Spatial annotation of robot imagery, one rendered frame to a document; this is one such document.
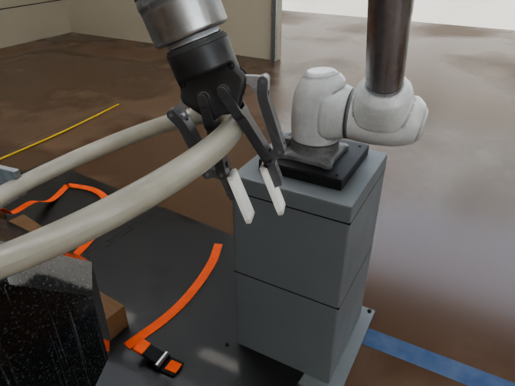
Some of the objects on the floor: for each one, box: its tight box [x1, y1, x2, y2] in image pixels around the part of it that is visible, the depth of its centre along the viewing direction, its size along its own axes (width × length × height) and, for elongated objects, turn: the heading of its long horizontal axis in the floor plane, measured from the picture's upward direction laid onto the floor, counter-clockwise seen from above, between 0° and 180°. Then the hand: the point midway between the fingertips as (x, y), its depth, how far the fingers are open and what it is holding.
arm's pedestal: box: [225, 132, 387, 386], centre depth 168 cm, size 50×50×80 cm
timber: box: [100, 291, 129, 342], centre depth 189 cm, size 30×12×12 cm, turn 57°
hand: (257, 193), depth 58 cm, fingers closed on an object, 4 cm apart
